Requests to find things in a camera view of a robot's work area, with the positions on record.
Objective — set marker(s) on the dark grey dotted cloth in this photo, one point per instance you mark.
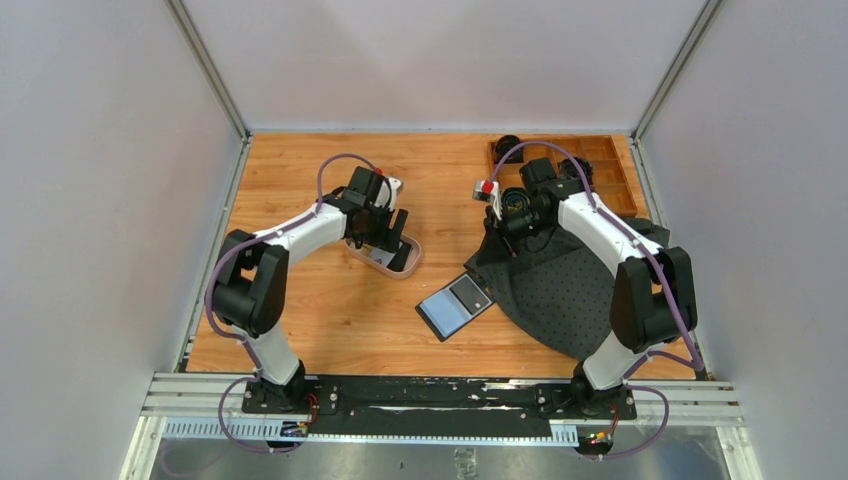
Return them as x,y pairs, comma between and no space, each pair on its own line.
556,290

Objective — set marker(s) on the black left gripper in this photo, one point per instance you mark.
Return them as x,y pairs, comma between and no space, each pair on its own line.
388,238

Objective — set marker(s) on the silver VIP credit card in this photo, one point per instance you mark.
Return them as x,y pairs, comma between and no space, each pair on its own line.
380,256

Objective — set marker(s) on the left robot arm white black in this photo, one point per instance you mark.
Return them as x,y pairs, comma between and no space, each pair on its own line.
245,297

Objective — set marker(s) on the black rolled belt middle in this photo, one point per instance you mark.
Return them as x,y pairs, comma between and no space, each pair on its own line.
578,169

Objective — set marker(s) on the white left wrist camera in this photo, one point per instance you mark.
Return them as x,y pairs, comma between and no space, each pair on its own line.
390,188

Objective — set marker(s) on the black credit card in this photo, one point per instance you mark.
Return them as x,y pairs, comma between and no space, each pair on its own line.
470,295

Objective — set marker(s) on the pink oval card tray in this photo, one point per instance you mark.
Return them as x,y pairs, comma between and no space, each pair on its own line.
404,264

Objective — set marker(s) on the black rolled belt green pattern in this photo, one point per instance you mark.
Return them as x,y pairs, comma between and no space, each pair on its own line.
514,199

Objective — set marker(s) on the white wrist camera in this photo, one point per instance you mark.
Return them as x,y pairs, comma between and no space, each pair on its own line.
488,191
390,188

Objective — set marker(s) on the black rolled belt top left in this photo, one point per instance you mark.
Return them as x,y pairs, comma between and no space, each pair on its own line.
507,149

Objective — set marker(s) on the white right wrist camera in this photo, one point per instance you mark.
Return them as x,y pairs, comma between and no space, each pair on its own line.
488,191

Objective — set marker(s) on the wooden compartment tray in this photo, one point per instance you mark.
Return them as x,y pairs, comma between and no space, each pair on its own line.
608,161

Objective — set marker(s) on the black card holder wallet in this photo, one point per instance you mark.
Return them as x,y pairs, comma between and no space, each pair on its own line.
443,314

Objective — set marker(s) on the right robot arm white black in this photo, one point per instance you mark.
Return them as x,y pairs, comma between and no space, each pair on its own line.
653,300

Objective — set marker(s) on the aluminium frame rail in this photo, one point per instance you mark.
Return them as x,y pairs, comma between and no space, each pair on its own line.
192,426

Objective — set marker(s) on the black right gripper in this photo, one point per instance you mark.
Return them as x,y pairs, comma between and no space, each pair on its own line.
496,246

